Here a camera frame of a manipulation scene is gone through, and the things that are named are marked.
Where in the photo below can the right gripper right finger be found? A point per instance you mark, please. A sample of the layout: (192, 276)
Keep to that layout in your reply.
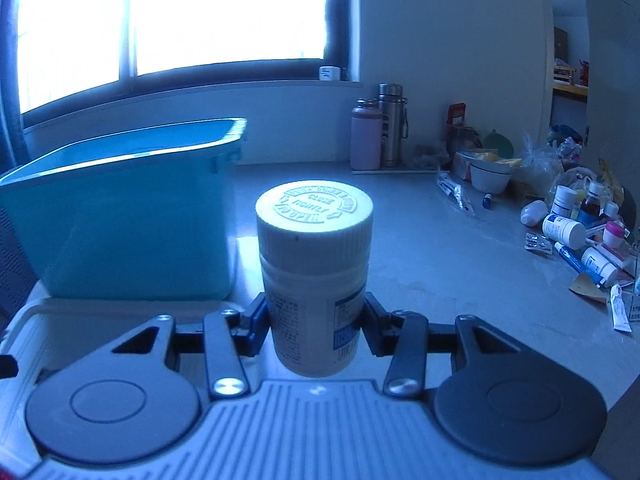
(402, 335)

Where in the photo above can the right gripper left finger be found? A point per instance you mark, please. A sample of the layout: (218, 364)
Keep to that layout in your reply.
(228, 336)

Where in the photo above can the white pill bottle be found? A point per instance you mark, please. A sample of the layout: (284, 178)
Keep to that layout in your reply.
(596, 262)
(314, 240)

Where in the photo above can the white bin lid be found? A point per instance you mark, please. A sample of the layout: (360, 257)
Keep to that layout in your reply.
(48, 334)

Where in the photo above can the green round object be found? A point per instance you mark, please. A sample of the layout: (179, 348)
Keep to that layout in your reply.
(500, 143)

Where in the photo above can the teal plastic storage bin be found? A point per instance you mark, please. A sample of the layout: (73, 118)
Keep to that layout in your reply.
(143, 214)

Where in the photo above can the silver blister pack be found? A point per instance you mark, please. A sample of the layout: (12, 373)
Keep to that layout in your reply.
(538, 244)

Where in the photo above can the white oval bottle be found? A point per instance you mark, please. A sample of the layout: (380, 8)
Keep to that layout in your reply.
(534, 213)

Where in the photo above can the white ceramic bowl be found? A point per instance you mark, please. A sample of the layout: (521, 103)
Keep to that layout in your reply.
(490, 177)

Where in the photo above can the white blue-label medicine bottle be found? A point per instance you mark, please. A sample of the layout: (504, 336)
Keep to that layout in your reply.
(566, 231)

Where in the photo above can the blue white ointment tube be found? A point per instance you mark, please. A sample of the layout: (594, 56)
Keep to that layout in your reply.
(567, 255)

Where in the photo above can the pink insulated bottle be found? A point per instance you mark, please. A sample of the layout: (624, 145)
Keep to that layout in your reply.
(366, 136)

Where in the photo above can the lying white pill bottle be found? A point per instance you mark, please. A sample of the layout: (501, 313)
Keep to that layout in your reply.
(596, 262)

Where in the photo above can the upright white medicine bottle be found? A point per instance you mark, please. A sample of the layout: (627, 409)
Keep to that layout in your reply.
(564, 201)

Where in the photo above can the brown syrup bottle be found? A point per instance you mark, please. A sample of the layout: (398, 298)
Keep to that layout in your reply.
(590, 207)

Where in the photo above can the red small box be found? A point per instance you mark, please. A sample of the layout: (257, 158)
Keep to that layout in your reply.
(456, 116)

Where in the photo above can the pink cap small jar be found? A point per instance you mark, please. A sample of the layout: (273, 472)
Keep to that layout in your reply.
(613, 234)

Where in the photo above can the small white sill device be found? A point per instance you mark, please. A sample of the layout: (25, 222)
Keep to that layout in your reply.
(329, 73)

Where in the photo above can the blue curtain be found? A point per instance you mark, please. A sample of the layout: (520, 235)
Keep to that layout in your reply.
(14, 151)

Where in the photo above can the dark framed window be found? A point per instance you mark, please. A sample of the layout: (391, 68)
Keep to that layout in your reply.
(76, 54)

